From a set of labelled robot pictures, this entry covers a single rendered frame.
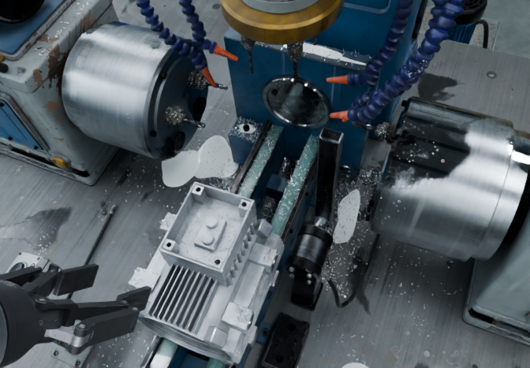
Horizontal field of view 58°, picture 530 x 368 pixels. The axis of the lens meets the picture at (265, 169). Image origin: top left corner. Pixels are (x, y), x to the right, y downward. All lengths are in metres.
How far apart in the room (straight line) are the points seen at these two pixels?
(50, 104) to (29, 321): 0.62
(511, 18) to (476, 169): 2.22
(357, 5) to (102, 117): 0.52
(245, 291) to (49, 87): 0.55
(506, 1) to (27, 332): 2.86
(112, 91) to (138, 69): 0.06
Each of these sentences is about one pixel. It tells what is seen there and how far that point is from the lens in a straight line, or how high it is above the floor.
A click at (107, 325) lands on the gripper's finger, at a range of 0.53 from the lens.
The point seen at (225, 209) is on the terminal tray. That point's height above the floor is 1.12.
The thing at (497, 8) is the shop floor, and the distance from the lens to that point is 2.99.
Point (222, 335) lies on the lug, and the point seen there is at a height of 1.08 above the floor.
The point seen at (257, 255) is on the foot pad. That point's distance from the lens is 0.75.
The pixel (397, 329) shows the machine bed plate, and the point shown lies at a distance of 1.01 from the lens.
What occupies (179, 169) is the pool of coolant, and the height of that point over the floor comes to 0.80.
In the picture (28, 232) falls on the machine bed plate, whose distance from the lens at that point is 1.23.
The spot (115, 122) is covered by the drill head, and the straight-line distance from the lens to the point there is 0.93.
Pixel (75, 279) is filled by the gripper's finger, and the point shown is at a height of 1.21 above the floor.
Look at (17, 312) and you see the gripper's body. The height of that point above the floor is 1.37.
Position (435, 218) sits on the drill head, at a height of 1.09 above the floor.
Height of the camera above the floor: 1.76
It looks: 57 degrees down
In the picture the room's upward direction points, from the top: 6 degrees counter-clockwise
